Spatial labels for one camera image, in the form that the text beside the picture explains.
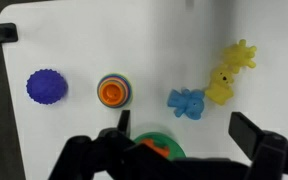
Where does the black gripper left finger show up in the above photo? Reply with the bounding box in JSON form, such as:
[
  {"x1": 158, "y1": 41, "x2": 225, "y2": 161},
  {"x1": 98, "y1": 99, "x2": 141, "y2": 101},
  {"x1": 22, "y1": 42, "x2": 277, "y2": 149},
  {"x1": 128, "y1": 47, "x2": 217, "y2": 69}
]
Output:
[{"x1": 48, "y1": 109, "x2": 138, "y2": 180}]

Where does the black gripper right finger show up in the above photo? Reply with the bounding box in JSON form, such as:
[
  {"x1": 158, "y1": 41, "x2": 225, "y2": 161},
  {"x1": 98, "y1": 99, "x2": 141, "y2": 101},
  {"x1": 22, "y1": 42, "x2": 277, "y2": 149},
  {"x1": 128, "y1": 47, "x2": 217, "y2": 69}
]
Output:
[{"x1": 228, "y1": 111, "x2": 288, "y2": 180}]

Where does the rainbow stacking cups toy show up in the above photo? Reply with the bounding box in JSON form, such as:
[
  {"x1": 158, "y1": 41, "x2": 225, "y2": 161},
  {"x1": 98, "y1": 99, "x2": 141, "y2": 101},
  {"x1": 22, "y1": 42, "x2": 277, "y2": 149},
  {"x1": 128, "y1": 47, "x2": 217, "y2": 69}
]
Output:
[{"x1": 96, "y1": 73, "x2": 133, "y2": 109}]

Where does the orange toy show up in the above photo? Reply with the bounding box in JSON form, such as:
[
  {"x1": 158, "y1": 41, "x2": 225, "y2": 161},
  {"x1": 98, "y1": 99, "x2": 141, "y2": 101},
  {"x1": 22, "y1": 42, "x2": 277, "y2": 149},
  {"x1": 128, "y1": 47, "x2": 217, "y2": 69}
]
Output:
[{"x1": 140, "y1": 138, "x2": 171, "y2": 159}]

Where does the yellow bear toy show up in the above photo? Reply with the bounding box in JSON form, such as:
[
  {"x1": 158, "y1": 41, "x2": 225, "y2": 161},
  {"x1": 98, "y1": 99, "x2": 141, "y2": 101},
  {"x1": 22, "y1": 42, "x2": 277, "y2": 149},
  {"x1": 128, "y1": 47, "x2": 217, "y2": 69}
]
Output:
[{"x1": 204, "y1": 65, "x2": 235, "y2": 107}]

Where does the green bowl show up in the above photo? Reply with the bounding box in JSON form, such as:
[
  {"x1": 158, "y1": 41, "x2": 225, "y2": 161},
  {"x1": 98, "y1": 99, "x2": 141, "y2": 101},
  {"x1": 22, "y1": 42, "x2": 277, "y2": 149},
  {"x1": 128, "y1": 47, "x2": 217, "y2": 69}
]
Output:
[{"x1": 132, "y1": 131, "x2": 187, "y2": 162}]

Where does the blue elephant toy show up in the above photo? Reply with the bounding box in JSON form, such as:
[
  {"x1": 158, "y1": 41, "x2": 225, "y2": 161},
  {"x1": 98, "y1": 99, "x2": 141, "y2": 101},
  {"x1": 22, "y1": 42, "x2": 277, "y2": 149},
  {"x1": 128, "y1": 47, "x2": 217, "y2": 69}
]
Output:
[{"x1": 166, "y1": 87, "x2": 206, "y2": 121}]

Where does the yellow splat-shaped toy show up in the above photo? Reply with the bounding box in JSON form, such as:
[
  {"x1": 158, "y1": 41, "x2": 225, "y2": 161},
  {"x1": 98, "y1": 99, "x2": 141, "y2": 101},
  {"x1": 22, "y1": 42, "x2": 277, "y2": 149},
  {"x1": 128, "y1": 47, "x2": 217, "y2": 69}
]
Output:
[{"x1": 222, "y1": 38, "x2": 258, "y2": 74}]

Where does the purple spiky ball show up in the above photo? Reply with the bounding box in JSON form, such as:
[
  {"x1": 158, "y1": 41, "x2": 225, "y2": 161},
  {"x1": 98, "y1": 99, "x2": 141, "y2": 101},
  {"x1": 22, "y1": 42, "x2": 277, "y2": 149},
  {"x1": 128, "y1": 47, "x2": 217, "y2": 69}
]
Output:
[{"x1": 25, "y1": 68, "x2": 69, "y2": 106}]

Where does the black table clamp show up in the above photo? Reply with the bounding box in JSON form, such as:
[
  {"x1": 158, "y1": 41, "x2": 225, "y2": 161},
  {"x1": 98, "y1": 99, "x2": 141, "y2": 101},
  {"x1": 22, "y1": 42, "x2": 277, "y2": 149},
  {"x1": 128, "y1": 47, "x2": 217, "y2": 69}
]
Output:
[{"x1": 0, "y1": 21, "x2": 19, "y2": 44}]

